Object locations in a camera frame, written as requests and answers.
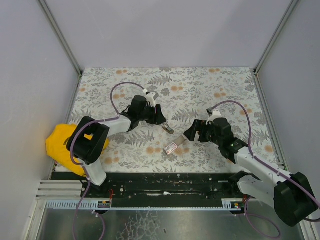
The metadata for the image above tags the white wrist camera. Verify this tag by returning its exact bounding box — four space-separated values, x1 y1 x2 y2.
206 107 222 124
143 88 159 108

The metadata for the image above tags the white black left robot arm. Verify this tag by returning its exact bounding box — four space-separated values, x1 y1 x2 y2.
66 92 167 186

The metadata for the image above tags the aluminium frame post right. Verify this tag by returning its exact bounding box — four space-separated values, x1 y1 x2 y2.
253 0 301 75

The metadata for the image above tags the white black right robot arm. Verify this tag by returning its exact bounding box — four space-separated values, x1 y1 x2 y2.
183 117 320 227

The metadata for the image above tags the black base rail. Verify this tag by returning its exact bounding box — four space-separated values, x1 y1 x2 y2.
51 171 258 203

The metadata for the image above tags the aluminium frame post left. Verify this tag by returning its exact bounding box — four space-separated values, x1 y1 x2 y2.
36 0 83 76

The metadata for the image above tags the aluminium frame rail right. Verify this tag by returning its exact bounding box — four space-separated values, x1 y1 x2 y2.
252 71 288 169

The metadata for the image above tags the aluminium frame rail left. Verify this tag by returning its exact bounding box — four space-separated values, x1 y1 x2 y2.
36 180 83 200

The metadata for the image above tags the yellow cloth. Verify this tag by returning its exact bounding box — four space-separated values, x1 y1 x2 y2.
45 123 110 177

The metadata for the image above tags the aluminium frame rail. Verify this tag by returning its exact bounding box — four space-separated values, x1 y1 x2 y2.
252 71 288 169
36 180 83 200

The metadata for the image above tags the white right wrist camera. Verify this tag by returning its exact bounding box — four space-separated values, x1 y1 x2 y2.
206 107 222 124

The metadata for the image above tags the red white staple box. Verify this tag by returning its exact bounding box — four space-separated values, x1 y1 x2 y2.
163 135 187 155

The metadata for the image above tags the floral table mat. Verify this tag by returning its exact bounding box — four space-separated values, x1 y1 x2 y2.
69 67 277 173

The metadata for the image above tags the white cable duct strip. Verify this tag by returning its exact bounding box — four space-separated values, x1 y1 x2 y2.
45 199 245 212

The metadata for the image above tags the aluminium frame post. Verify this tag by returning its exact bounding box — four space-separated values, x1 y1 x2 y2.
36 0 83 76
253 0 301 75

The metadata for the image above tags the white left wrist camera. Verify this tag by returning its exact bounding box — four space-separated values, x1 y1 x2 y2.
143 88 159 108

